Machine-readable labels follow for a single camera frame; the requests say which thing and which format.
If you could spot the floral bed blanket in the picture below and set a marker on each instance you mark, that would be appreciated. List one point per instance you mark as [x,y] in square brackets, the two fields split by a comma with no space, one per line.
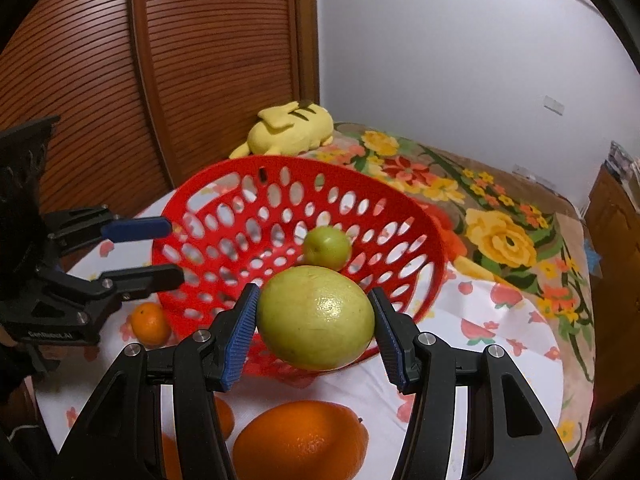
[502,229]

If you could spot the large orange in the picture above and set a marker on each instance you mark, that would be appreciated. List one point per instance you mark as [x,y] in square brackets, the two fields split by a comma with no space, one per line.
[301,440]

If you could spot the yellow green guava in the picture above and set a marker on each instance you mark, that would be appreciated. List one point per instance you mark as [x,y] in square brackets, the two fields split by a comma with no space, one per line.
[314,318]

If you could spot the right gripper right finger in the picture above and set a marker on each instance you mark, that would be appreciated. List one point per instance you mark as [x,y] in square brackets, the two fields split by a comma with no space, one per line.
[508,433]

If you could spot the red perforated plastic basket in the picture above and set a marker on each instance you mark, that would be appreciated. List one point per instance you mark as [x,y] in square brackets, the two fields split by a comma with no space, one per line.
[245,220]

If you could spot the yellow Pikachu plush toy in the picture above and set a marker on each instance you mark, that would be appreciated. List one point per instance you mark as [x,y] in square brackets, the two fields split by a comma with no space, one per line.
[291,129]

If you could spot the white wall switch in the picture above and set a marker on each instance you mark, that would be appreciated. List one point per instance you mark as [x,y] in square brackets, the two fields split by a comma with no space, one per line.
[553,105]

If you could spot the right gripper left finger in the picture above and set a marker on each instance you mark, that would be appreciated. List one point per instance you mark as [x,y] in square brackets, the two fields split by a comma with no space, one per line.
[118,433]

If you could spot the wooden sideboard cabinet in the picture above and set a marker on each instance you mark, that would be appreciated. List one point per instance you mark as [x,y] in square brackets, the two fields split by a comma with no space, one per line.
[613,226]

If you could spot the small green apple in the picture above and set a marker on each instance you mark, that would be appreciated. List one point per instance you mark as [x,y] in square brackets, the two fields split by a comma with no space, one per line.
[327,246]

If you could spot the small mandarin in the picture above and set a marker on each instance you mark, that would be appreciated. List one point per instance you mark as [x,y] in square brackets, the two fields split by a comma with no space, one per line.
[225,417]
[149,325]

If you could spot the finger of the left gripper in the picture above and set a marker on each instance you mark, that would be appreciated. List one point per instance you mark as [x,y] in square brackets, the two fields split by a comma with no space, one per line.
[132,228]
[125,282]

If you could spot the brown louvered wardrobe door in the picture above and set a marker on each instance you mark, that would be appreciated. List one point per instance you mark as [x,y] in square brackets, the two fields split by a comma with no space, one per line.
[149,92]

